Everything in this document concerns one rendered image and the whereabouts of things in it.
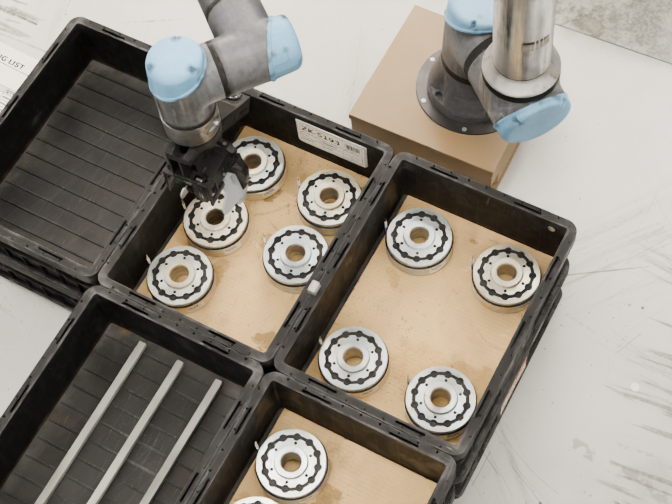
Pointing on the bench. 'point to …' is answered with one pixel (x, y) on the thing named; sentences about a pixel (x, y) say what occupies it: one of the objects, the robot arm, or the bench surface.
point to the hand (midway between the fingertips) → (222, 188)
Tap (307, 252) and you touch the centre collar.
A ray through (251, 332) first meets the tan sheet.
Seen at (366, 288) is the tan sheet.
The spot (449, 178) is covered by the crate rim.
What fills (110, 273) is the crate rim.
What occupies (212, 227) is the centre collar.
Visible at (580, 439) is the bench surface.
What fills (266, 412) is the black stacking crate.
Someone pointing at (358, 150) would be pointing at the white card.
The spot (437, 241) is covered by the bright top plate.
